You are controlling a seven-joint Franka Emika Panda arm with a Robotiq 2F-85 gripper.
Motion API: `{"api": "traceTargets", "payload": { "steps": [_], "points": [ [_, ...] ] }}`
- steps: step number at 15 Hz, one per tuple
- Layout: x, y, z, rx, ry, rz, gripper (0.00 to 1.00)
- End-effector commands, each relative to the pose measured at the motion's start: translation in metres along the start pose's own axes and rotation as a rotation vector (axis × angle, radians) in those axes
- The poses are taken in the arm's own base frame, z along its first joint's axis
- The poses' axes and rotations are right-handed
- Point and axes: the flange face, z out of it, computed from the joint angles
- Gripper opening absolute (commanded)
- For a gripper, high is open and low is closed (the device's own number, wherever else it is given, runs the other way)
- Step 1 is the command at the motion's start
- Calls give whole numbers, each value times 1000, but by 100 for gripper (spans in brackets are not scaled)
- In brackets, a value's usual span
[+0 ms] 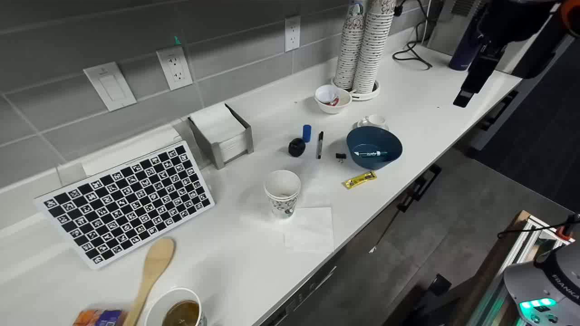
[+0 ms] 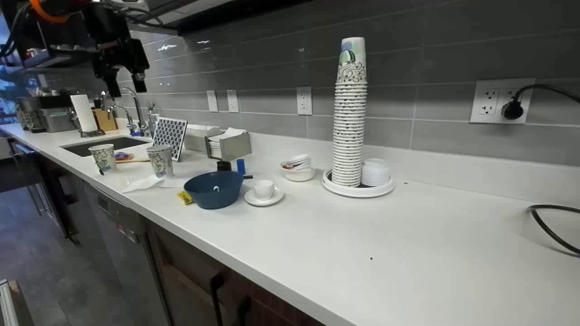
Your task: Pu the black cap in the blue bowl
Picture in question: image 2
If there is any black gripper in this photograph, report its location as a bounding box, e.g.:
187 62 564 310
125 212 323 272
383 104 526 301
89 6 152 100

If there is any blue bowl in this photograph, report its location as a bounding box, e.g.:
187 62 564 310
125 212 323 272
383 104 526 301
181 171 247 212

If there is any small white bowl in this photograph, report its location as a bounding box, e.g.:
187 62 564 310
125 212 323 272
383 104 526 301
279 152 317 185

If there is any wooden block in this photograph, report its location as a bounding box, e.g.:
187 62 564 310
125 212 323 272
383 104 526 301
91 98 120 134

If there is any soap bottle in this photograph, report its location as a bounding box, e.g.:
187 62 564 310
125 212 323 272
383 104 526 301
127 116 145 138

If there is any white upright card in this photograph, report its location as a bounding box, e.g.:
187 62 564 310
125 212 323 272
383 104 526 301
69 93 100 136

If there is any blue white patterned box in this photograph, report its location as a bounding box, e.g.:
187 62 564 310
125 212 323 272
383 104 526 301
151 116 191 163

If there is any kitchen sink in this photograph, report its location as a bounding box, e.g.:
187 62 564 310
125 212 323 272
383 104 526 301
62 136 152 160

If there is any patterned paper cup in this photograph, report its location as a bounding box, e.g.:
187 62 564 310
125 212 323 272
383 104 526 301
87 142 118 178
145 143 176 180

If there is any silver countertop appliance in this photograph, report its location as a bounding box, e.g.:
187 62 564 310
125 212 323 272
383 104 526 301
17 89 78 134

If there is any white tissue box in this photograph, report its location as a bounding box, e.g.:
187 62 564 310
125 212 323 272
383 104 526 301
183 123 223 154

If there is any white paper napkin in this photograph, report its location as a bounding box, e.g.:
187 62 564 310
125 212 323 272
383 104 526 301
120 174 167 196

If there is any metal napkin dispenser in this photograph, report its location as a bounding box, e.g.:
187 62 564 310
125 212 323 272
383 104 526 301
205 127 254 163

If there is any grey dishwasher front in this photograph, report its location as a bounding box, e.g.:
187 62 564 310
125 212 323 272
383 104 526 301
89 190 172 326

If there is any small white cup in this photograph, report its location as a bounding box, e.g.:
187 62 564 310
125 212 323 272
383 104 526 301
252 178 278 201

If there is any white cup on saucer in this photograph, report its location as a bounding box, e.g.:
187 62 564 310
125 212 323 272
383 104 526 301
243 187 287 209

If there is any dark wooden cabinet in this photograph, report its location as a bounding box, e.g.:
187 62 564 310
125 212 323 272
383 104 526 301
145 223 328 326

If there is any tall stack of paper cups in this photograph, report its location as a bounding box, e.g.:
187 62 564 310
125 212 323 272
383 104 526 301
330 35 370 189

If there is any white round tray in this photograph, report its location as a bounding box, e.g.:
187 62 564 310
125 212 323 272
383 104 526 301
321 167 397 200

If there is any white cup on plate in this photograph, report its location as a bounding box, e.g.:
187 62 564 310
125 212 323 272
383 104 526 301
361 158 394 189

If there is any white quad wall outlet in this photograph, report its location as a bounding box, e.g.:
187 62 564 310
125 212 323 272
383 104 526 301
470 78 537 127

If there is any black plug with cable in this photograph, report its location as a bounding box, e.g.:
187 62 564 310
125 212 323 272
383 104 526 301
500 82 580 122

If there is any black cable loop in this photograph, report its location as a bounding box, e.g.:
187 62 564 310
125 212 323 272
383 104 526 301
528 203 580 256

